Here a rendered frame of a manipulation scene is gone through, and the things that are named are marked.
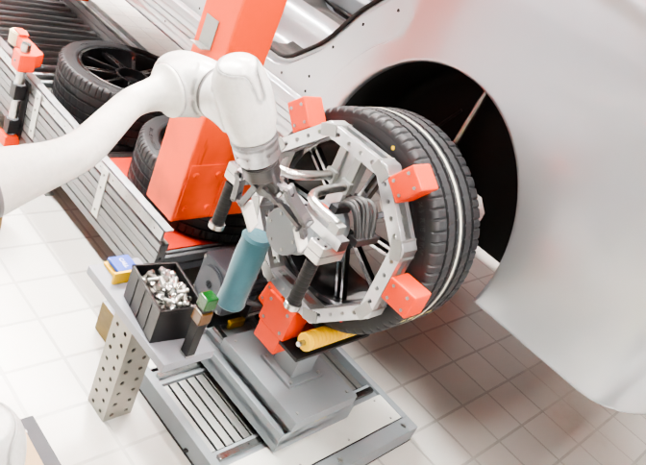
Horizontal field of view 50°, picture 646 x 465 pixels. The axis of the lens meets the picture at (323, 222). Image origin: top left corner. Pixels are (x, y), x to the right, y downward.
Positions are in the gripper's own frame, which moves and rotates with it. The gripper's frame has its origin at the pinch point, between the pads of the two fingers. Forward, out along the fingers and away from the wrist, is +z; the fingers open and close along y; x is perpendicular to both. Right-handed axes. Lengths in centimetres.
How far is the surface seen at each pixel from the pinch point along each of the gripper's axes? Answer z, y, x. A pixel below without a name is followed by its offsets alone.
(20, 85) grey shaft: 41, -192, 53
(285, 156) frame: 20, -35, 43
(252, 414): 93, -30, -1
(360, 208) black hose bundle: 11.7, 3.5, 25.4
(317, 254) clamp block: 15.4, 0.6, 10.8
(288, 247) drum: 25.2, -14.3, 16.6
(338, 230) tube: 11.3, 3.4, 16.5
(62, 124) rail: 48, -161, 47
